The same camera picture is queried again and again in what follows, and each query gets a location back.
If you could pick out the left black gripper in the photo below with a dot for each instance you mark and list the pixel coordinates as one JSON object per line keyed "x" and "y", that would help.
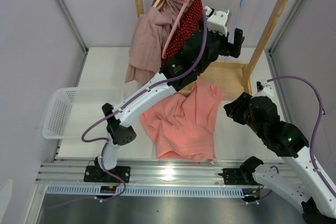
{"x": 229, "y": 49}

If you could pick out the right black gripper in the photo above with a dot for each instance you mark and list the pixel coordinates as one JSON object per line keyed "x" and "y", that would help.
{"x": 234, "y": 108}

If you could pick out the light blue plastic hanger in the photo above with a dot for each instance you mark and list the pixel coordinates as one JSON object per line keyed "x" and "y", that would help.
{"x": 236, "y": 19}

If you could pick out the salmon pink skirt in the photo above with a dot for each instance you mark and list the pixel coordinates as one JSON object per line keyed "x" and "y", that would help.
{"x": 183, "y": 127}

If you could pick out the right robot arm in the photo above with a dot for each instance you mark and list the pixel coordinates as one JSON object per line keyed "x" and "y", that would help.
{"x": 314, "y": 200}

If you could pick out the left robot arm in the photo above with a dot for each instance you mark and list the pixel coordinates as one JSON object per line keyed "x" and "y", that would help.
{"x": 196, "y": 54}

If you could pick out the pink plastic hanger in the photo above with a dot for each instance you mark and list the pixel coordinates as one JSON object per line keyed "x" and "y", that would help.
{"x": 174, "y": 27}

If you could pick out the wooden clothes rack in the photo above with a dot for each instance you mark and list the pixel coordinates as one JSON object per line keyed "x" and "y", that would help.
{"x": 234, "y": 77}

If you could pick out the red polka dot garment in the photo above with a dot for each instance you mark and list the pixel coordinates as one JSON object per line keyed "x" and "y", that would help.
{"x": 188, "y": 25}

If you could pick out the dusty pink dress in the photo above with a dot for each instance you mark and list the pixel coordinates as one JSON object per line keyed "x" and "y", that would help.
{"x": 150, "y": 35}

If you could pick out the white plastic basket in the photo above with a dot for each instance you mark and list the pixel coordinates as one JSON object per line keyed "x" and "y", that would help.
{"x": 72, "y": 110}

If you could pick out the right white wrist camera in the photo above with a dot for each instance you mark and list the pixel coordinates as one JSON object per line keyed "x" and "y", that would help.
{"x": 264, "y": 89}

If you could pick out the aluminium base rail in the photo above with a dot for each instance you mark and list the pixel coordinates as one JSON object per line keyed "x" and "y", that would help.
{"x": 143, "y": 172}

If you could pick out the white slotted cable duct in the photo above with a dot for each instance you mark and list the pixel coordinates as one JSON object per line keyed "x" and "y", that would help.
{"x": 153, "y": 191}

